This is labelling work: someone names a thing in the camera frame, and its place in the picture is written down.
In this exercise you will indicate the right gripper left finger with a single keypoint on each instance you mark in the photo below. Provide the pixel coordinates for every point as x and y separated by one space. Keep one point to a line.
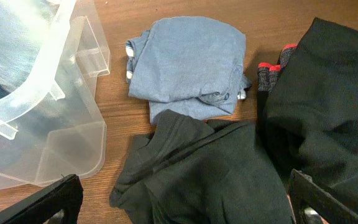
57 203

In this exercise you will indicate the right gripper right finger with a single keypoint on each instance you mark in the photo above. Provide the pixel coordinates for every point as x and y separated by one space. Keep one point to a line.
313 202

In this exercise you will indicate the black garment with red trim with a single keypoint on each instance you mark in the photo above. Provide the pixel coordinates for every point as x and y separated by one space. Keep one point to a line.
307 106

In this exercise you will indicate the dark green-black shirt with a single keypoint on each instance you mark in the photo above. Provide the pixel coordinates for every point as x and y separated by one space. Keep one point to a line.
192 171

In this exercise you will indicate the blue t-shirt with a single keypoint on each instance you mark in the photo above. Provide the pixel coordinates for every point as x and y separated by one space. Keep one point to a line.
191 65

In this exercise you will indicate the light washed jeans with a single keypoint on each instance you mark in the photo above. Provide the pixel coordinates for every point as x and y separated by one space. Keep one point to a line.
23 28

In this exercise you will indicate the clear plastic storage container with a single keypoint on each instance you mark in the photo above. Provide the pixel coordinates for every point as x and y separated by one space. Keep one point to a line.
51 126

